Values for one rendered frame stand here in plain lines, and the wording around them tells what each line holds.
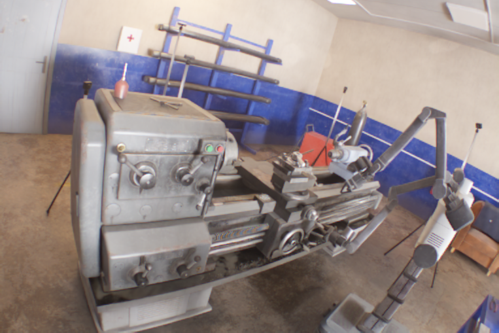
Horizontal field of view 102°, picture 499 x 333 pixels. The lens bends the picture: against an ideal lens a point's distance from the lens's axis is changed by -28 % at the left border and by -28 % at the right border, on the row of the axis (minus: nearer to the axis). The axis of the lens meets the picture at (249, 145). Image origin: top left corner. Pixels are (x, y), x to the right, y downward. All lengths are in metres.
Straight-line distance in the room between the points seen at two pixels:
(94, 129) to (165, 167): 0.34
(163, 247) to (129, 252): 0.16
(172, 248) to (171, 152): 0.44
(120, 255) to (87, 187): 0.31
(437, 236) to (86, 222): 1.73
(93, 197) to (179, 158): 0.40
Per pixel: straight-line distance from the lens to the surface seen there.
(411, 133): 1.46
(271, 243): 1.80
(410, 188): 1.82
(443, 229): 1.66
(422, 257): 1.73
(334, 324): 2.04
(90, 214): 1.23
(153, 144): 1.13
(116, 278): 1.33
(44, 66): 4.25
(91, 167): 1.11
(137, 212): 1.28
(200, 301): 1.97
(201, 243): 1.38
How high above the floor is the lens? 1.63
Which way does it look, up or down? 16 degrees down
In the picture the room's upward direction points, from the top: 17 degrees clockwise
